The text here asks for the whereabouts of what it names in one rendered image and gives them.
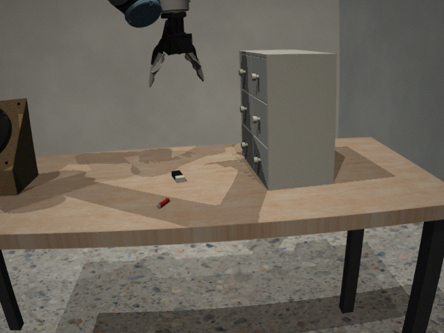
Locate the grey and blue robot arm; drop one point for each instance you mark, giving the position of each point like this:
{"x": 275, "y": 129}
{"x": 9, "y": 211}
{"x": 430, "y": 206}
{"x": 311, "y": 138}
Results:
{"x": 139, "y": 14}

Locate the grey chest of drawers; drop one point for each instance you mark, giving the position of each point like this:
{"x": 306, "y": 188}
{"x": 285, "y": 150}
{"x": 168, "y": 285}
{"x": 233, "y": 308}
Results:
{"x": 301, "y": 118}

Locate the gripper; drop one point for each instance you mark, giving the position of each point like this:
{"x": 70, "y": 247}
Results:
{"x": 176, "y": 45}

